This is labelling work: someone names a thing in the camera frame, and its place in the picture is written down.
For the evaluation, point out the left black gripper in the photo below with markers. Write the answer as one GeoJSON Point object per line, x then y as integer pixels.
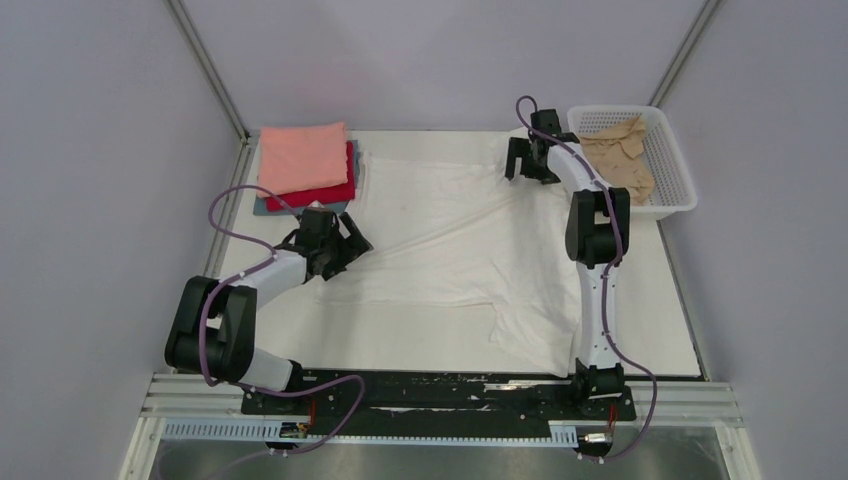
{"type": "Point", "coordinates": [357, 244]}

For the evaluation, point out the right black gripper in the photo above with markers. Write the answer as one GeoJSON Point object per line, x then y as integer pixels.
{"type": "Point", "coordinates": [521, 148]}

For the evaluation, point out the white t-shirt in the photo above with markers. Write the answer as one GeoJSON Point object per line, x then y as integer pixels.
{"type": "Point", "coordinates": [453, 231]}

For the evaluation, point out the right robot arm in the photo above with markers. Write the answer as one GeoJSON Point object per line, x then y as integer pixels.
{"type": "Point", "coordinates": [596, 239]}

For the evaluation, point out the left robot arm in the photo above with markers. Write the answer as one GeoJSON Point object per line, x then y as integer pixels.
{"type": "Point", "coordinates": [214, 330]}

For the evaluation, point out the folded red t-shirt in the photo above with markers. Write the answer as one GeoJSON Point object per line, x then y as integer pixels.
{"type": "Point", "coordinates": [331, 192]}

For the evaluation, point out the beige t-shirt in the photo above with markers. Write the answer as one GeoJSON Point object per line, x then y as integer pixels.
{"type": "Point", "coordinates": [617, 154]}

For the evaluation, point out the folded salmon pink t-shirt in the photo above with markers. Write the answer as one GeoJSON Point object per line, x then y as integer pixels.
{"type": "Point", "coordinates": [295, 159]}

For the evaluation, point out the white plastic laundry basket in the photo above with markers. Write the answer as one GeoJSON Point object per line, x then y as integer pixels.
{"type": "Point", "coordinates": [674, 190]}

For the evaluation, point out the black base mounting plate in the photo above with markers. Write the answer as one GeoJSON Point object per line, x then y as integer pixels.
{"type": "Point", "coordinates": [464, 405]}

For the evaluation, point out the right aluminium frame post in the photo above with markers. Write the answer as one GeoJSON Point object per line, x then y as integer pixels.
{"type": "Point", "coordinates": [690, 41]}

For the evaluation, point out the aluminium frame post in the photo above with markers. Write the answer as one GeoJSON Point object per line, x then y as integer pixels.
{"type": "Point", "coordinates": [199, 52]}
{"type": "Point", "coordinates": [690, 41]}

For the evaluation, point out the white slotted cable duct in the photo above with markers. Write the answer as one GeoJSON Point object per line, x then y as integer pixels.
{"type": "Point", "coordinates": [559, 436]}

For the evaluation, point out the left aluminium frame post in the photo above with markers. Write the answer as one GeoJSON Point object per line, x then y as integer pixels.
{"type": "Point", "coordinates": [199, 52]}

